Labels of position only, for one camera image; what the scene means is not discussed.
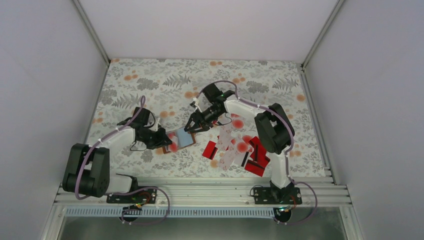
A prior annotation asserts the floral patterned table mat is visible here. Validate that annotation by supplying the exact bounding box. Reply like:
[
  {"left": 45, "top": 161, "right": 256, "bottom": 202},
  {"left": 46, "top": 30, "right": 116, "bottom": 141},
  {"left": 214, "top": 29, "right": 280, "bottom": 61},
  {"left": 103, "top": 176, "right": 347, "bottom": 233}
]
[{"left": 88, "top": 58, "right": 325, "bottom": 178}]

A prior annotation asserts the slotted grey cable duct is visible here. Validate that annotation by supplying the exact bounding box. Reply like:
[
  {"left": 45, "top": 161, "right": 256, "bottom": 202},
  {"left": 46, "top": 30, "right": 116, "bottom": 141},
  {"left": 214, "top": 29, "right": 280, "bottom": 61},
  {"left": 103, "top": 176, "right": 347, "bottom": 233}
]
[{"left": 64, "top": 206, "right": 274, "bottom": 219}]

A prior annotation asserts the red card black stripe left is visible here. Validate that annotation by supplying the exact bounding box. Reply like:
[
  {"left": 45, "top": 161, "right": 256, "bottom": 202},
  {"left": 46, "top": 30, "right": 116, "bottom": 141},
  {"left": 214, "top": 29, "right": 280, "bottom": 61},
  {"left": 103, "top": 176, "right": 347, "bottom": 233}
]
[{"left": 202, "top": 141, "right": 218, "bottom": 160}]

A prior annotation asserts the brown leather card holder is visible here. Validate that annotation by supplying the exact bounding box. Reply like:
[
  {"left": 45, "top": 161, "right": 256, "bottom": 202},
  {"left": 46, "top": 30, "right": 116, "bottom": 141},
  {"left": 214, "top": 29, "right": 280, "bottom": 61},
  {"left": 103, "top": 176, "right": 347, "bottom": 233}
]
[{"left": 162, "top": 127, "right": 196, "bottom": 154}]

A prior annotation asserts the white card red circle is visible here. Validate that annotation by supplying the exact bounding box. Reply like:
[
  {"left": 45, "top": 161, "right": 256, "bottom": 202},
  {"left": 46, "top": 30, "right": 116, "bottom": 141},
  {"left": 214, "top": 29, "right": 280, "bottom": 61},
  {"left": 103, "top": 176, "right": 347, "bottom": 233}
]
[
  {"left": 165, "top": 132, "right": 179, "bottom": 153},
  {"left": 233, "top": 138, "right": 251, "bottom": 154},
  {"left": 231, "top": 113, "right": 245, "bottom": 130}
]

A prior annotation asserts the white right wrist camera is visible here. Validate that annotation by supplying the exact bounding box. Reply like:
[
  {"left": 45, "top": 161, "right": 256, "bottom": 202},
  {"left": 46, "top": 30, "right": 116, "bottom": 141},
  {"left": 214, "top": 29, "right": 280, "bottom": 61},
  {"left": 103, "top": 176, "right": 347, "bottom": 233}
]
[{"left": 189, "top": 97, "right": 203, "bottom": 113}]

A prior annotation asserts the dark red card right upper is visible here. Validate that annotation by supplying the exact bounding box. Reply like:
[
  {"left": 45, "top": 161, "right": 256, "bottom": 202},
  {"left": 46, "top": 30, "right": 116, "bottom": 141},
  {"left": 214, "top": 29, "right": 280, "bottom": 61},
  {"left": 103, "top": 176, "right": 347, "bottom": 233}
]
[{"left": 248, "top": 136, "right": 267, "bottom": 162}]

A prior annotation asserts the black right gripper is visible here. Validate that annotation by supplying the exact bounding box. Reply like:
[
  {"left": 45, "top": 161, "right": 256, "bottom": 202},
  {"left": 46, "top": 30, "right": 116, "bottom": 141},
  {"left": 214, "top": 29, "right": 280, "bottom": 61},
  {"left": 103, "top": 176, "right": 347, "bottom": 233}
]
[{"left": 184, "top": 105, "right": 224, "bottom": 134}]

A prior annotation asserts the white card black stripe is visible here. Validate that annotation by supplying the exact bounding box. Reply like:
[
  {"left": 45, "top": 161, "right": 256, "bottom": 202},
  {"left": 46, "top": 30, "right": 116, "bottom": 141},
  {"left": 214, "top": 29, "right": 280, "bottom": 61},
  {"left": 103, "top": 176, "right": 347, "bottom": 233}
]
[{"left": 233, "top": 151, "right": 250, "bottom": 168}]

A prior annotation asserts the aluminium rail frame front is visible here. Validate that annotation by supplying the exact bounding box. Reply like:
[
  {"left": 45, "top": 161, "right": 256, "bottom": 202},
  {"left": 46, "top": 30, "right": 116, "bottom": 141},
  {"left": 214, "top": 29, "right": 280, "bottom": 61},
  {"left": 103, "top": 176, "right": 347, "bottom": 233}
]
[{"left": 41, "top": 176, "right": 363, "bottom": 240}]

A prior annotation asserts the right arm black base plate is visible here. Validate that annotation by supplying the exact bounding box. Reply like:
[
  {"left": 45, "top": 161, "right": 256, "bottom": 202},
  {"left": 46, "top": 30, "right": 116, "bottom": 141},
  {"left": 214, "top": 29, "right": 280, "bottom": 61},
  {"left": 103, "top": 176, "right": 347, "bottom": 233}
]
[{"left": 250, "top": 185, "right": 303, "bottom": 205}]

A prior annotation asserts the dark red card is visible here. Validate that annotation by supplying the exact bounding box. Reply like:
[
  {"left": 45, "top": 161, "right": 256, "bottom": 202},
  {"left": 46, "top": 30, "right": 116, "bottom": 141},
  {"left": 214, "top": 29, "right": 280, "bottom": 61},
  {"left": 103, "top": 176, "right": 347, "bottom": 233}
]
[
  {"left": 244, "top": 158, "right": 270, "bottom": 177},
  {"left": 248, "top": 136, "right": 267, "bottom": 162}
]

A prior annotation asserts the dark red card bottom right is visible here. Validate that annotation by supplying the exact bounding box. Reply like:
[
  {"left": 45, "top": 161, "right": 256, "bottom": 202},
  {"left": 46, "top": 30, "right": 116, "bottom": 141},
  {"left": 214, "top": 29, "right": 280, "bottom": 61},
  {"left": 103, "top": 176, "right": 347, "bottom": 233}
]
[{"left": 244, "top": 158, "right": 270, "bottom": 177}]

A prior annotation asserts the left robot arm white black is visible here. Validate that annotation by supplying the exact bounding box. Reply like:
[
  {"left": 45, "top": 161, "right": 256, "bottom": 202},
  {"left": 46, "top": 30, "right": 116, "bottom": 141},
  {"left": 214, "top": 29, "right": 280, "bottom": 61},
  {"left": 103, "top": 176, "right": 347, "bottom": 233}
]
[{"left": 61, "top": 107, "right": 172, "bottom": 203}]

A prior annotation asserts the white card pale pattern bottom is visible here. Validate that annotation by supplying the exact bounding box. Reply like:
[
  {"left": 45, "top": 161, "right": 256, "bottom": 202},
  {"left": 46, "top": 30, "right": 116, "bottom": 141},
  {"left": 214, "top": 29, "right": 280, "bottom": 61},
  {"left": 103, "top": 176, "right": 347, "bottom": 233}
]
[{"left": 218, "top": 148, "right": 237, "bottom": 171}]

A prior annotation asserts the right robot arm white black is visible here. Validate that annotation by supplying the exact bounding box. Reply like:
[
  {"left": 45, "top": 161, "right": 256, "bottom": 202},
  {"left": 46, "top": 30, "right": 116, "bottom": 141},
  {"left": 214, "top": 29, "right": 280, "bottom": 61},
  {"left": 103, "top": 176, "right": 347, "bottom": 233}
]
[{"left": 184, "top": 82, "right": 295, "bottom": 204}]

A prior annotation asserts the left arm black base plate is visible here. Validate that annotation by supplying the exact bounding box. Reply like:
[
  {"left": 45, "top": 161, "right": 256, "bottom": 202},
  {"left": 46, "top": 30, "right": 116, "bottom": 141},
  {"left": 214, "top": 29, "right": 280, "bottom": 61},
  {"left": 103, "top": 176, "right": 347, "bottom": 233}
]
[{"left": 106, "top": 188, "right": 158, "bottom": 205}]

